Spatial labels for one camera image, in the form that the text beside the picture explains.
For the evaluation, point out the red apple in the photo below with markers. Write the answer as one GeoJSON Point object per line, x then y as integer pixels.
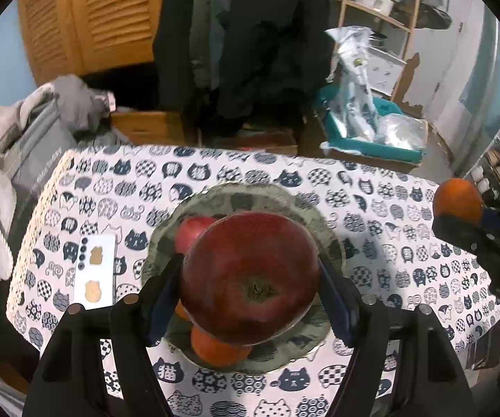
{"type": "Point", "coordinates": [189, 232]}
{"type": "Point", "coordinates": [250, 269]}

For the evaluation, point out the dark hanging pouch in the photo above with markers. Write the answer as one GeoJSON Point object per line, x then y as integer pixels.
{"type": "Point", "coordinates": [436, 15]}

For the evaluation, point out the brown cardboard box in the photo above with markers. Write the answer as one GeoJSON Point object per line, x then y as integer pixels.
{"type": "Point", "coordinates": [362, 160]}

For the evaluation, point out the white printed rice bag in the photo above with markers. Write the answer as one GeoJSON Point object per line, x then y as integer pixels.
{"type": "Point", "coordinates": [356, 95]}

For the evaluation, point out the grey door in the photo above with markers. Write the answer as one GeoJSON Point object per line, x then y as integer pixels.
{"type": "Point", "coordinates": [441, 65]}

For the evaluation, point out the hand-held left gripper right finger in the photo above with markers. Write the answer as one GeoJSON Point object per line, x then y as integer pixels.
{"type": "Point", "coordinates": [336, 304]}

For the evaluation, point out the wooden louvered wardrobe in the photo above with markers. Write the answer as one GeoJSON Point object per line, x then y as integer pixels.
{"type": "Point", "coordinates": [80, 21]}

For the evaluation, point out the group of shoes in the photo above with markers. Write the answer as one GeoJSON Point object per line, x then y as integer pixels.
{"type": "Point", "coordinates": [499, 167]}

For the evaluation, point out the grey crumpled clothes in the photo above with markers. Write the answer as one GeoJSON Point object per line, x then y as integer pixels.
{"type": "Point", "coordinates": [76, 104]}

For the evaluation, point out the teal plastic basket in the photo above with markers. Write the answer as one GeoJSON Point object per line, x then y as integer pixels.
{"type": "Point", "coordinates": [332, 130]}

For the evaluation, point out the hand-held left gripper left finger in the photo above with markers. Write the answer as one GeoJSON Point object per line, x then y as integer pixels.
{"type": "Point", "coordinates": [163, 299]}

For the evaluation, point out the white cooking pot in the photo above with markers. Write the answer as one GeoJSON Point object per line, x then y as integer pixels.
{"type": "Point", "coordinates": [373, 0]}

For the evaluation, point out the wooden shelf rack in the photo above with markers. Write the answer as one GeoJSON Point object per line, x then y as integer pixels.
{"type": "Point", "coordinates": [406, 21]}

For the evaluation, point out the clear plastic bag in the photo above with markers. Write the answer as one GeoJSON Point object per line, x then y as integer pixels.
{"type": "Point", "coordinates": [402, 132]}

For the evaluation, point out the black hooded coat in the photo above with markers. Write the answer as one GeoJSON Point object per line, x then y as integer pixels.
{"type": "Point", "coordinates": [271, 52]}

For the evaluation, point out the orange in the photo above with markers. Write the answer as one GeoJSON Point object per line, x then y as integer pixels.
{"type": "Point", "coordinates": [182, 311]}
{"type": "Point", "coordinates": [458, 200]}
{"type": "Point", "coordinates": [215, 349]}

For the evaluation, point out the grey vertical pipe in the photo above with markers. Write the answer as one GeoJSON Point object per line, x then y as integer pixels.
{"type": "Point", "coordinates": [488, 74]}

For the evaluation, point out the cat-print tablecloth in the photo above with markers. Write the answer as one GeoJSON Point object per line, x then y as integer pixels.
{"type": "Point", "coordinates": [362, 226]}

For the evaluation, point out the dark glass bowl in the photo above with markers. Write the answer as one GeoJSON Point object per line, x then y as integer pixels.
{"type": "Point", "coordinates": [250, 197]}

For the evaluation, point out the grey tote bag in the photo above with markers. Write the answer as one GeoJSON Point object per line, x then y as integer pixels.
{"type": "Point", "coordinates": [37, 152]}

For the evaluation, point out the red-label cardboard box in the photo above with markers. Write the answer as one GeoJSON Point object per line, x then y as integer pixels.
{"type": "Point", "coordinates": [254, 141]}

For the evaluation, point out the grey jacket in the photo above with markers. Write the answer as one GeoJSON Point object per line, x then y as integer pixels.
{"type": "Point", "coordinates": [208, 30]}

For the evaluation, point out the wooden drawer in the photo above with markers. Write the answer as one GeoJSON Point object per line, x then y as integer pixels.
{"type": "Point", "coordinates": [145, 128]}

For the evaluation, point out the white sticker card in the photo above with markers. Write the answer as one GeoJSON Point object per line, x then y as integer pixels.
{"type": "Point", "coordinates": [107, 269]}

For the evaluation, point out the white plastic crate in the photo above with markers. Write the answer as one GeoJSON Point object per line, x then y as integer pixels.
{"type": "Point", "coordinates": [386, 71]}

